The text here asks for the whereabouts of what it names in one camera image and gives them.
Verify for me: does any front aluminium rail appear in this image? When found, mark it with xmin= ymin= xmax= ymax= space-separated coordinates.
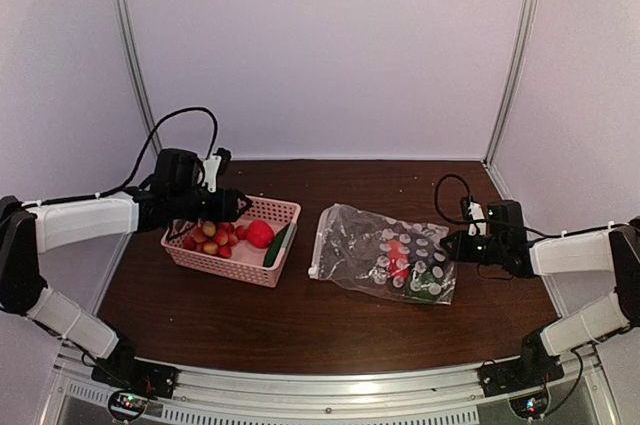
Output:
xmin=49 ymin=344 xmax=606 ymax=425

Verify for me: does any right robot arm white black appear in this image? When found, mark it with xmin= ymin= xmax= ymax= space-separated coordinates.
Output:
xmin=440 ymin=199 xmax=639 ymax=387

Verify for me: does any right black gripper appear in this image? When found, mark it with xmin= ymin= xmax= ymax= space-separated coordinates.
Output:
xmin=441 ymin=230 xmax=506 ymax=265

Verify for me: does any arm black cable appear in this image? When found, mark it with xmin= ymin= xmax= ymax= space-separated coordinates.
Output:
xmin=84 ymin=106 xmax=221 ymax=206
xmin=432 ymin=173 xmax=475 ymax=221

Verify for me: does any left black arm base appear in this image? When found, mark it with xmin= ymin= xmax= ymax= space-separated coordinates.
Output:
xmin=86 ymin=335 xmax=178 ymax=399

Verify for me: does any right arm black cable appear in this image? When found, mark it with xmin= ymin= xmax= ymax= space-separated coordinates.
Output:
xmin=432 ymin=173 xmax=475 ymax=221

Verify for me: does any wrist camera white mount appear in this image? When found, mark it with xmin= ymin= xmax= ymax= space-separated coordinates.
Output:
xmin=200 ymin=147 xmax=232 ymax=193
xmin=460 ymin=197 xmax=487 ymax=236

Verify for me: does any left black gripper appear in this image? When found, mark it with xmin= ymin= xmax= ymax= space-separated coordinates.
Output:
xmin=171 ymin=186 xmax=252 ymax=223

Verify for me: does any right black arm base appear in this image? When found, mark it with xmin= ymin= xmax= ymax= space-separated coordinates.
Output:
xmin=478 ymin=329 xmax=564 ymax=397

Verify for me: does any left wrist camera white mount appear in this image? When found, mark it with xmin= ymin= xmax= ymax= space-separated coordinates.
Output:
xmin=200 ymin=147 xmax=232 ymax=193

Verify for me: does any aluminium frame post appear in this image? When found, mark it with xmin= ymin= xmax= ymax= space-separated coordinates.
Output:
xmin=483 ymin=0 xmax=539 ymax=169
xmin=114 ymin=0 xmax=156 ymax=133

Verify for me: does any right circuit board with leds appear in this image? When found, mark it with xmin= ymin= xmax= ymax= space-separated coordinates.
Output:
xmin=509 ymin=395 xmax=549 ymax=420

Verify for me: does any right aluminium frame post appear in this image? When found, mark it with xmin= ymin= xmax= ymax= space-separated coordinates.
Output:
xmin=483 ymin=0 xmax=539 ymax=169

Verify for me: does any fake lychee bunch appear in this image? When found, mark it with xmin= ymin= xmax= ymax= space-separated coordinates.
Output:
xmin=182 ymin=221 xmax=248 ymax=259

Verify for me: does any clear zip top bag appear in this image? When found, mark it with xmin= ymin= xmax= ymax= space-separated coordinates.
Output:
xmin=308 ymin=204 xmax=457 ymax=305

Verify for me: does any circuit board with leds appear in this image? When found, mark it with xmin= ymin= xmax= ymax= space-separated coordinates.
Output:
xmin=107 ymin=390 xmax=149 ymax=421
xmin=509 ymin=395 xmax=549 ymax=420

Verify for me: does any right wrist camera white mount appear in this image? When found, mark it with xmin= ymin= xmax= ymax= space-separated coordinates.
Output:
xmin=460 ymin=197 xmax=487 ymax=236

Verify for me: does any pink plastic basket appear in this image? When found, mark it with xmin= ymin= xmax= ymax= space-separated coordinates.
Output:
xmin=161 ymin=196 xmax=302 ymax=288

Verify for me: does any green fake cucumber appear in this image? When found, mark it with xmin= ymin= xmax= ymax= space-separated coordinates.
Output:
xmin=263 ymin=223 xmax=292 ymax=268

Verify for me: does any red orange fake tomato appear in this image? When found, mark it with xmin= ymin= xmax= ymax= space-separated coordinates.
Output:
xmin=387 ymin=240 xmax=410 ymax=288

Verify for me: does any left circuit board with leds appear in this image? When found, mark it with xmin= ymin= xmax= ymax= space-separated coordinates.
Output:
xmin=107 ymin=390 xmax=149 ymax=421

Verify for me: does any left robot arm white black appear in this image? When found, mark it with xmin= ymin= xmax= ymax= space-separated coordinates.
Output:
xmin=1 ymin=148 xmax=252 ymax=389

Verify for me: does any left aluminium frame post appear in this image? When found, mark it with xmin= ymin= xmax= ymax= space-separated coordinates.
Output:
xmin=114 ymin=0 xmax=156 ymax=133

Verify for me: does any green fake pepper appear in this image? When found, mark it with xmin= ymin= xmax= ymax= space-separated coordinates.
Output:
xmin=404 ymin=271 xmax=455 ymax=304

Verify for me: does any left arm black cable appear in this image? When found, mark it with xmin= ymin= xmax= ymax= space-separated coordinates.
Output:
xmin=84 ymin=106 xmax=221 ymax=206

